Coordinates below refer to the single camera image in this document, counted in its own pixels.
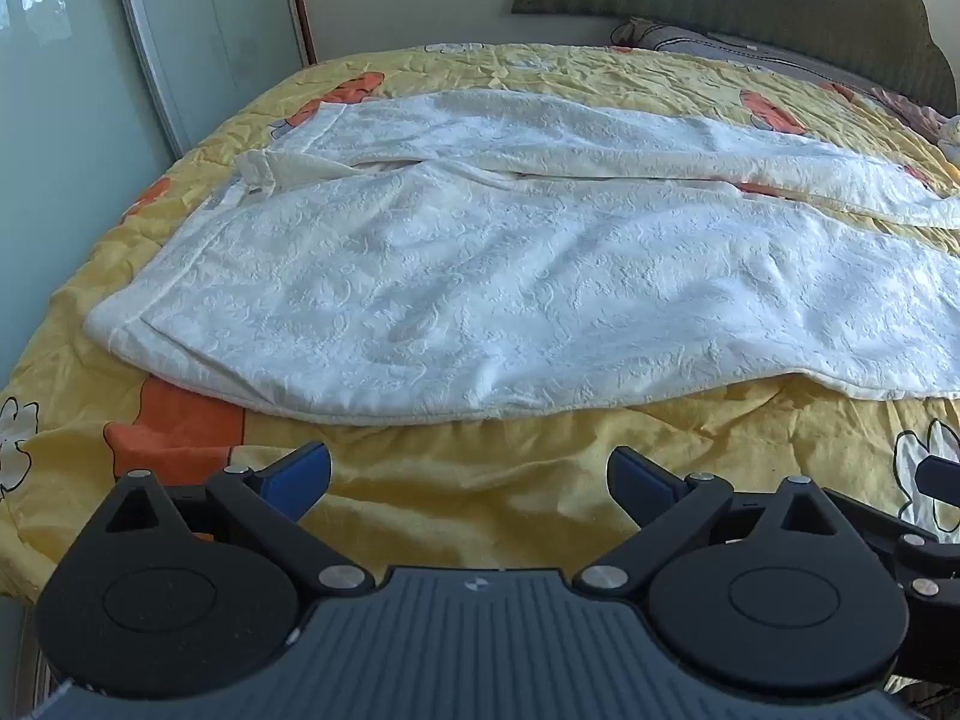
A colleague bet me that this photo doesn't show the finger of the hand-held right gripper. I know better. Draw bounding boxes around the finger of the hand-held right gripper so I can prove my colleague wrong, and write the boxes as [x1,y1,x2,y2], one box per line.
[916,454,960,497]
[823,489,960,605]

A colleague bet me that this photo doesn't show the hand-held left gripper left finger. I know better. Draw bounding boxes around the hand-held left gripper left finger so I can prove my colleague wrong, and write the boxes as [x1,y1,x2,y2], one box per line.
[97,441,377,605]

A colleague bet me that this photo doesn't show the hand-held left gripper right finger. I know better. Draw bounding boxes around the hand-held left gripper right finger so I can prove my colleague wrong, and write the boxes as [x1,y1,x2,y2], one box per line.
[573,446,857,602]

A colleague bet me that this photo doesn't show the white embossed pants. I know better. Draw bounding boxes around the white embossed pants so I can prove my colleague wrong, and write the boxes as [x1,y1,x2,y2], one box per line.
[82,88,960,425]

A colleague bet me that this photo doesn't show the yellow carrot print quilt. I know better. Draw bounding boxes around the yellow carrot print quilt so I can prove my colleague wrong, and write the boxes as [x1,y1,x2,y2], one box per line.
[0,41,960,706]

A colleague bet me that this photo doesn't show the pink cloth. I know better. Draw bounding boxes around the pink cloth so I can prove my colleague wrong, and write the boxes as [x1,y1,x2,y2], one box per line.
[874,88,953,143]

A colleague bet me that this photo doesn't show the grey patterned pillow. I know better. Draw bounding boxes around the grey patterned pillow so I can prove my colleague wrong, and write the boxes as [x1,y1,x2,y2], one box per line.
[609,16,878,91]

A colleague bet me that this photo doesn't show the brown wooden door trim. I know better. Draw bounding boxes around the brown wooden door trim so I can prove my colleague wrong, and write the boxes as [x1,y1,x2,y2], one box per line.
[285,0,317,67]

